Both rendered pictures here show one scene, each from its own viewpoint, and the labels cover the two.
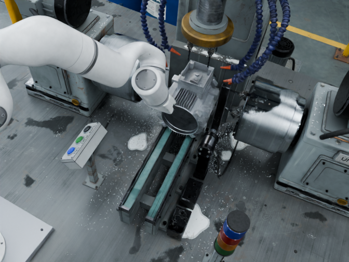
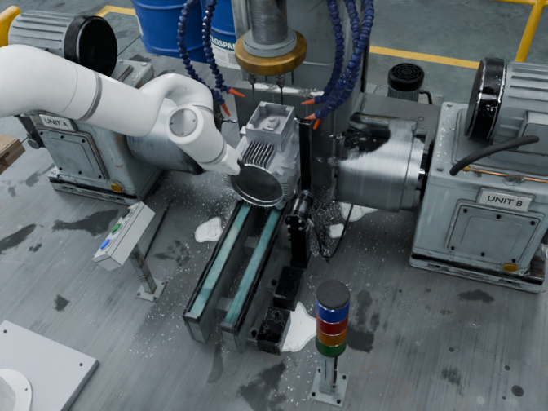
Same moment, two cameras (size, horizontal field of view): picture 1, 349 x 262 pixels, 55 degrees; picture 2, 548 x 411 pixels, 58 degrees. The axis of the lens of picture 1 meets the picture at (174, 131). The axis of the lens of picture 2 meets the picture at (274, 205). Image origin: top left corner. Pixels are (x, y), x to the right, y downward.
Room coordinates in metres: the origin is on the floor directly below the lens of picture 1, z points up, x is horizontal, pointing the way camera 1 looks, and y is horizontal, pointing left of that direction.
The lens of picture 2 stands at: (-0.12, -0.14, 1.97)
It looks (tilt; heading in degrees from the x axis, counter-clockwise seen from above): 48 degrees down; 5
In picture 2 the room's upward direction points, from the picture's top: 6 degrees counter-clockwise
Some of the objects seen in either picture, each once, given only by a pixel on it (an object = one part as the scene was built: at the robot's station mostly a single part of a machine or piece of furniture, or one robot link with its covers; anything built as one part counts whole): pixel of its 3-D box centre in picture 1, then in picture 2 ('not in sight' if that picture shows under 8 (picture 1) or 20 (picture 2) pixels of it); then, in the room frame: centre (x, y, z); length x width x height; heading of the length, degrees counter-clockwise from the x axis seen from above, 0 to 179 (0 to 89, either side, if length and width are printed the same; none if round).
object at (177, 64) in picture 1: (204, 79); (289, 129); (1.10, -0.10, 0.97); 0.30 x 0.11 x 0.34; 73
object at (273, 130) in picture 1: (274, 119); (390, 164); (0.85, -0.38, 1.04); 0.41 x 0.25 x 0.25; 73
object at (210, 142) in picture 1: (227, 128); (329, 190); (0.88, -0.22, 0.92); 0.45 x 0.13 x 0.24; 163
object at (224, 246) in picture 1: (229, 237); (331, 326); (0.35, -0.19, 1.10); 0.06 x 0.06 x 0.04
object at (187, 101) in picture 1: (189, 103); (268, 161); (0.91, -0.05, 1.01); 0.20 x 0.19 x 0.19; 162
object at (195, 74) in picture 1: (195, 80); (271, 127); (0.95, -0.06, 1.11); 0.12 x 0.11 x 0.07; 162
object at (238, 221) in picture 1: (223, 247); (330, 347); (0.35, -0.19, 1.01); 0.08 x 0.08 x 0.42; 73
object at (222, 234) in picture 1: (232, 231); (332, 315); (0.35, -0.19, 1.14); 0.06 x 0.06 x 0.04
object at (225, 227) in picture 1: (236, 225); (333, 302); (0.35, -0.19, 1.19); 0.06 x 0.06 x 0.04
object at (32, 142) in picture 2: not in sight; (34, 121); (1.07, 0.67, 1.07); 0.08 x 0.07 x 0.20; 163
